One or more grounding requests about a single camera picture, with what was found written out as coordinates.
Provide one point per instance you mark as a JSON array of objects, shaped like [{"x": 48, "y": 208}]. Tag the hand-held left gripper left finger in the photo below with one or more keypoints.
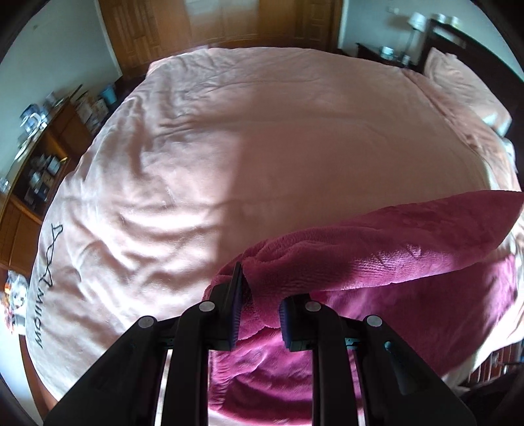
[{"x": 234, "y": 305}]

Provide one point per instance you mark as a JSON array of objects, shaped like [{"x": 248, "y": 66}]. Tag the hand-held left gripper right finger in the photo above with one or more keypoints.
[{"x": 285, "y": 323}]

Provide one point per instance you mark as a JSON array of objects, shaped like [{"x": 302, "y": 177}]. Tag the magenta fleece pants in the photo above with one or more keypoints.
[{"x": 368, "y": 262}]

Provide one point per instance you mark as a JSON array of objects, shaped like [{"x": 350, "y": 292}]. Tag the pink bed blanket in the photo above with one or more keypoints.
[{"x": 184, "y": 164}]

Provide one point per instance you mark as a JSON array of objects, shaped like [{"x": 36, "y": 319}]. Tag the colourful cloth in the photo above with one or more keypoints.
[{"x": 14, "y": 297}]

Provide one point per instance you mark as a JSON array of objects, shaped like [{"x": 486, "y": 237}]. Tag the blue cup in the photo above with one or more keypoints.
[{"x": 109, "y": 95}]

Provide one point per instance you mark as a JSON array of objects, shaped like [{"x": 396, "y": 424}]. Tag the wooden shelf cabinet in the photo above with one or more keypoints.
[{"x": 49, "y": 143}]

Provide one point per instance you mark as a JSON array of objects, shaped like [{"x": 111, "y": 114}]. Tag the wooden wardrobe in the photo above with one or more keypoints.
[{"x": 221, "y": 24}]

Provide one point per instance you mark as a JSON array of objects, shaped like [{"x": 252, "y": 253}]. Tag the dark wooden nightstand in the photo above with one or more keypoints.
[{"x": 380, "y": 55}]

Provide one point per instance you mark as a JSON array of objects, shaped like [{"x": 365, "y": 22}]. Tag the pink pillow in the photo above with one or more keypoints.
[{"x": 462, "y": 86}]

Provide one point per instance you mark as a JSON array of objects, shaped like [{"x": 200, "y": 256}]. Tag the white table lamp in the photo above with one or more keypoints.
[{"x": 415, "y": 24}]

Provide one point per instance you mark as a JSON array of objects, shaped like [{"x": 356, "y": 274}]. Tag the dark wooden headboard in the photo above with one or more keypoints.
[{"x": 479, "y": 45}]

